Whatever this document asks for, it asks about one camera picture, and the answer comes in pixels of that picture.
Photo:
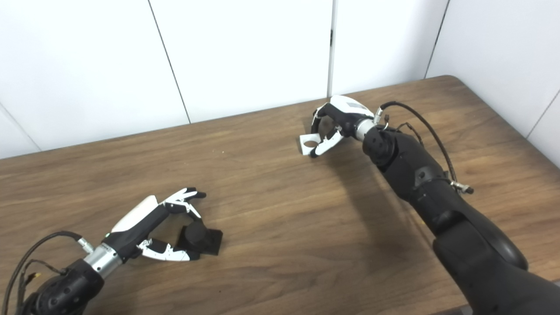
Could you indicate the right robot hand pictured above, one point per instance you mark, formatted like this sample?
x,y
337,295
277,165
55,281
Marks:
x,y
345,111

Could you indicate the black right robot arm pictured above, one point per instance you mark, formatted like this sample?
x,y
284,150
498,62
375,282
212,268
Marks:
x,y
446,205

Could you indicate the black peg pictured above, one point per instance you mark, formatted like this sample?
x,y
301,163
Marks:
x,y
199,238

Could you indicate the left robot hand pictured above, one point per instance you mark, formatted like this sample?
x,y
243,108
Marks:
x,y
138,229

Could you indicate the white square piece with hole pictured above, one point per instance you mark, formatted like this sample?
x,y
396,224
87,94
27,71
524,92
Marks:
x,y
306,149

